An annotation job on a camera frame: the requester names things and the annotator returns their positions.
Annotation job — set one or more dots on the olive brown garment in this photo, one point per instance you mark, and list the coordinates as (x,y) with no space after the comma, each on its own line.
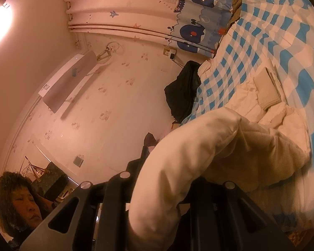
(238,7)

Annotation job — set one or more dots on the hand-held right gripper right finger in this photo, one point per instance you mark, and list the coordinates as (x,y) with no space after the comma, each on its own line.
(212,201)

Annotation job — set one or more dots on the black jacket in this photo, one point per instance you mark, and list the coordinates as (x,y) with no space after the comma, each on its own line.
(183,89)

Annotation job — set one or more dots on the person with dark hair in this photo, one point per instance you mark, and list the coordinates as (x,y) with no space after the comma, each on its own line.
(21,206)

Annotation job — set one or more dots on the wall switch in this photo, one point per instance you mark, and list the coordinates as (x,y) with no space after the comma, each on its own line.
(78,160)

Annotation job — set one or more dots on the blue white checkered plastic sheet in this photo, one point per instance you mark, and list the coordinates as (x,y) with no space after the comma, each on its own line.
(277,18)

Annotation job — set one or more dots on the whale print curtain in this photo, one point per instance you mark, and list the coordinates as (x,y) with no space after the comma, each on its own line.
(120,5)

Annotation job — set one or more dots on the wall socket with charger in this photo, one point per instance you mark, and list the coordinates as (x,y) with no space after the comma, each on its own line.
(170,52)

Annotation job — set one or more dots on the white wall air conditioner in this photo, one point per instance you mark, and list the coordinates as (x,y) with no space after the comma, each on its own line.
(65,83)

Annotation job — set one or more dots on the patterned bag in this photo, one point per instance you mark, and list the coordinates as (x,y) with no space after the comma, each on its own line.
(52,180)

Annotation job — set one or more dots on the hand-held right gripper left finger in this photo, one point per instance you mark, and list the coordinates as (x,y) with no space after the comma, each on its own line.
(115,188)

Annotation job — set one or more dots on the white quilted jacket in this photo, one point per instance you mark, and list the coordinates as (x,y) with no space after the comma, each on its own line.
(188,146)

